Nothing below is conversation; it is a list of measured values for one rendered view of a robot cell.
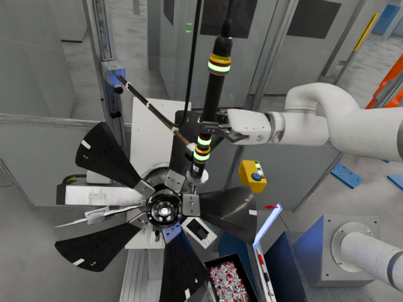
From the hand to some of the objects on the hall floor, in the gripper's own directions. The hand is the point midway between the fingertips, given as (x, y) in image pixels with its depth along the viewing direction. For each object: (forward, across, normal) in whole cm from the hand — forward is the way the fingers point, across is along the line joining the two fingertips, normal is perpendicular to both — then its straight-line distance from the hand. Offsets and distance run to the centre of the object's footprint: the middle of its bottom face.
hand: (208, 122), depth 52 cm
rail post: (-36, -33, +155) cm, 162 cm away
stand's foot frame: (+13, -20, +155) cm, 157 cm away
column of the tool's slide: (+41, -59, +155) cm, 171 cm away
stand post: (+13, -10, +155) cm, 156 cm away
